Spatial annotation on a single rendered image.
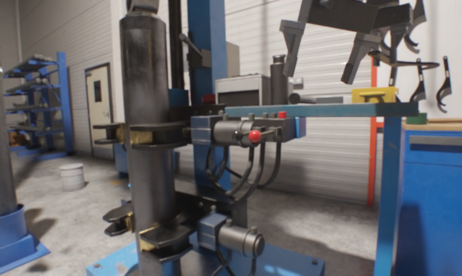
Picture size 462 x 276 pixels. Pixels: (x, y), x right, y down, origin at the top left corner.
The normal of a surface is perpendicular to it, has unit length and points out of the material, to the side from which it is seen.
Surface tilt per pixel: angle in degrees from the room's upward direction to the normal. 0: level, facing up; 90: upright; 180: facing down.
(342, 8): 114
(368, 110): 90
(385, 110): 90
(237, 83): 90
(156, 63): 90
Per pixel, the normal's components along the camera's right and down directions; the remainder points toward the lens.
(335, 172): -0.55, 0.10
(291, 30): 0.10, 0.49
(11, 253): 0.83, 0.03
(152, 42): 0.64, 0.06
